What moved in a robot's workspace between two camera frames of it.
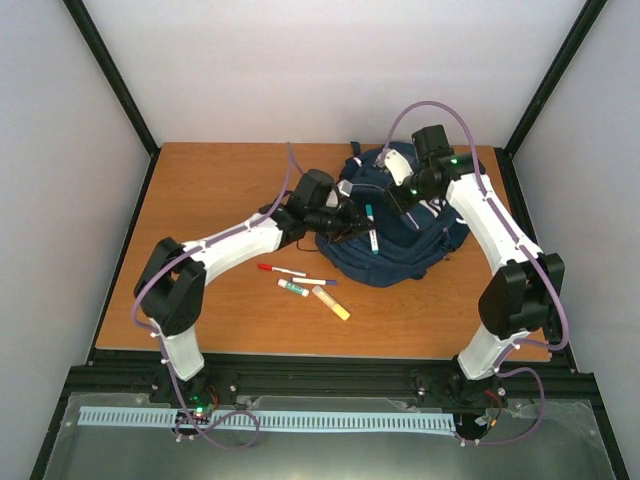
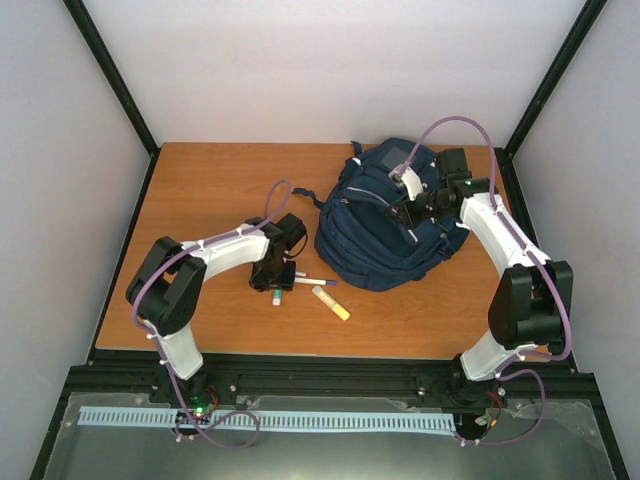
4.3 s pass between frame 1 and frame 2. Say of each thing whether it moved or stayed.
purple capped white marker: stayed
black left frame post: stayed
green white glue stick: moved
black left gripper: moved
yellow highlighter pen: stayed
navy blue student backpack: stayed
